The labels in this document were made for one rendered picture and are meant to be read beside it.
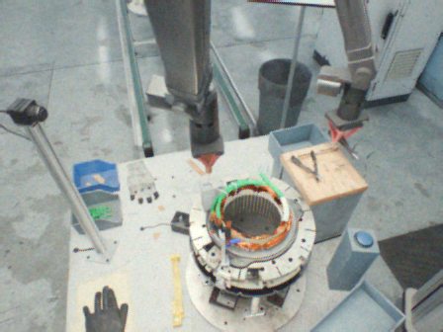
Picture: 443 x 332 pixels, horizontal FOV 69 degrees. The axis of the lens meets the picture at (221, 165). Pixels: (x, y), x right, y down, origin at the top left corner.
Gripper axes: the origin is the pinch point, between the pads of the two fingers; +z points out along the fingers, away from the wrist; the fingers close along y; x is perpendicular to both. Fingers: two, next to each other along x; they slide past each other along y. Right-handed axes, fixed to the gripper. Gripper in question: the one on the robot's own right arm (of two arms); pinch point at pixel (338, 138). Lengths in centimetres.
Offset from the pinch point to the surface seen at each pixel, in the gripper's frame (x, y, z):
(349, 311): 40.4, 19.0, 12.2
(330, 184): 8.4, 5.4, 9.0
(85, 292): 5, 84, 36
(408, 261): 9, -75, 116
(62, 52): -324, 120, 118
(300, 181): 4.5, 13.4, 8.9
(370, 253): 29.7, 5.7, 12.5
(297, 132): -17.9, 2.2, 12.5
